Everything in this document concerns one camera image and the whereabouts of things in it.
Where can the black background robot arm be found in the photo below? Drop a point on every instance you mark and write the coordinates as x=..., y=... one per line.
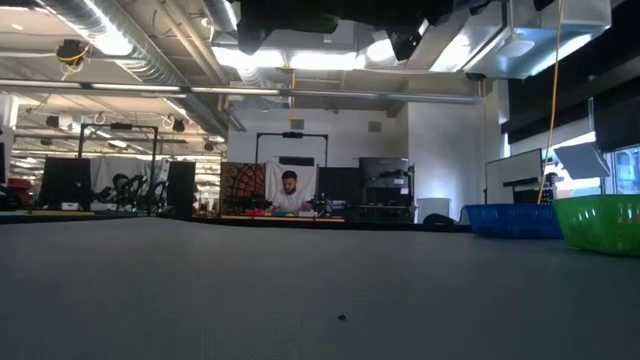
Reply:
x=130, y=190

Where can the ceiling light panel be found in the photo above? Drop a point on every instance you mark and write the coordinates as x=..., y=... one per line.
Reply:
x=300, y=59

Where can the long horizontal pipe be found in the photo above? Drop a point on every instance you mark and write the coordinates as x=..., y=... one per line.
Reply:
x=400, y=96

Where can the black shelving rack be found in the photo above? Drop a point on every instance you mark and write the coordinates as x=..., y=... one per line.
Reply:
x=385, y=167

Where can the white sheet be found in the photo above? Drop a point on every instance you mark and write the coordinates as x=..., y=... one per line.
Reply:
x=275, y=172

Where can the patterned tapestry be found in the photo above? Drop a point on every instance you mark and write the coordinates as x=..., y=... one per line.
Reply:
x=242, y=187

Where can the black backdrop panel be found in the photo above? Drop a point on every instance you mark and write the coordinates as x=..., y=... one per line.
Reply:
x=340, y=185
x=181, y=190
x=65, y=180

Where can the person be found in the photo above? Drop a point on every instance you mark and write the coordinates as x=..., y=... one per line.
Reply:
x=290, y=197

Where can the whiteboard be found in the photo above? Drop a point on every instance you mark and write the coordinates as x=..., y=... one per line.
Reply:
x=512, y=170

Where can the white bin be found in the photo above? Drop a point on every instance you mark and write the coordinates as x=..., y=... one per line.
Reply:
x=434, y=210

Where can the black yellow ceiling reel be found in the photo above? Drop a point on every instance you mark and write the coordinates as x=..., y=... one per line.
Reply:
x=70, y=52

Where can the tilted white panel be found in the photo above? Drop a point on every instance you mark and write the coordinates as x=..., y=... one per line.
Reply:
x=582, y=160

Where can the blue plastic basket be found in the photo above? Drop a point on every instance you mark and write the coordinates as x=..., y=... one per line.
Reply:
x=510, y=222

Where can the black hanging panel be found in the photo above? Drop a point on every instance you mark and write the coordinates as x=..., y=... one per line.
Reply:
x=617, y=120

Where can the white box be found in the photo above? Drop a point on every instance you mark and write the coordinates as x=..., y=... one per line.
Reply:
x=103, y=206
x=69, y=206

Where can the grey table mat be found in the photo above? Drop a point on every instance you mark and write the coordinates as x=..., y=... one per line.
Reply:
x=250, y=300

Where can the green plastic basket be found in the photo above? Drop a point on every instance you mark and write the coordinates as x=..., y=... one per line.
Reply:
x=600, y=225

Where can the red crate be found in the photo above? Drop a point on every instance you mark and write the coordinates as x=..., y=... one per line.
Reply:
x=20, y=189

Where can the black rig frame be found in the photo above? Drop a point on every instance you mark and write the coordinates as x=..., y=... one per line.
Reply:
x=292, y=134
x=121, y=126

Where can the silver ventilation duct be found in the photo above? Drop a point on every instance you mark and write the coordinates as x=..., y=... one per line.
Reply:
x=150, y=67

